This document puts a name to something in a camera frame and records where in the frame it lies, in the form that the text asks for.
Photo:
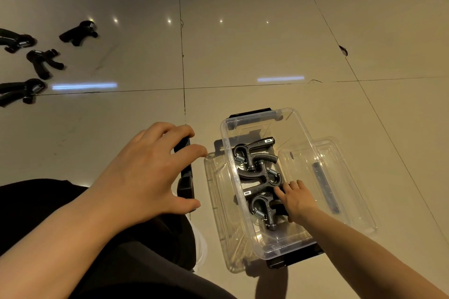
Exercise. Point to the white left shoe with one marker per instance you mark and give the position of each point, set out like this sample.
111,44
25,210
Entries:
199,249

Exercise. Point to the clear plastic box lid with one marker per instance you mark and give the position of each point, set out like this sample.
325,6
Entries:
350,169

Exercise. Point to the person's right hand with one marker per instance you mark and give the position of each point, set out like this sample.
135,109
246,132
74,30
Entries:
300,202

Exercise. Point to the person's right forearm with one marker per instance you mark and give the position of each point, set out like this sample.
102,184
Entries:
361,260

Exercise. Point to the person's left hand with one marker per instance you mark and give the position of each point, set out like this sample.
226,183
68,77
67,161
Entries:
140,183

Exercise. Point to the group of black hand grippers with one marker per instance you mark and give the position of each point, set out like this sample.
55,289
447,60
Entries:
77,33

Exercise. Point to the black trousers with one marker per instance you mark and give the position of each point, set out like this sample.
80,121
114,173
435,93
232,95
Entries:
140,267

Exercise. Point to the clear plastic storage box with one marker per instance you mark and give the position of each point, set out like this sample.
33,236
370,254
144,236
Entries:
298,141

